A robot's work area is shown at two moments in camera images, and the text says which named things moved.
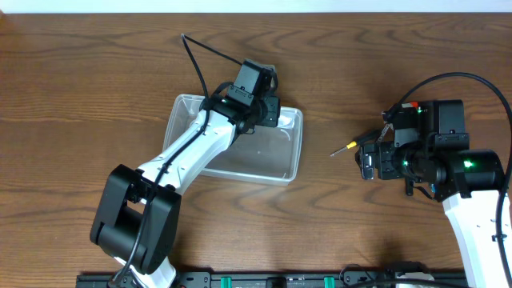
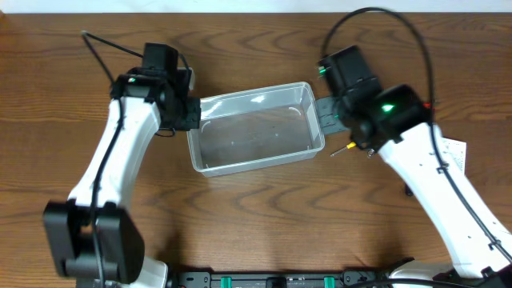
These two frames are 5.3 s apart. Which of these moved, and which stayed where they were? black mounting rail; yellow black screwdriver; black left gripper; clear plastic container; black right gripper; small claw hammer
Moved: clear plastic container; black right gripper; black left gripper
Stayed: black mounting rail; small claw hammer; yellow black screwdriver
